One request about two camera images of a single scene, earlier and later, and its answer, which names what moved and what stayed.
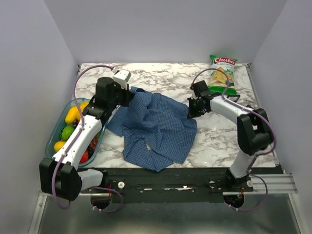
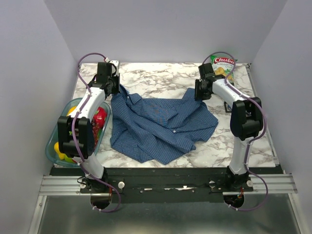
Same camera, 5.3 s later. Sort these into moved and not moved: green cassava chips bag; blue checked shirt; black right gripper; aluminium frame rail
Moved: black right gripper; blue checked shirt
Not moved: green cassava chips bag; aluminium frame rail
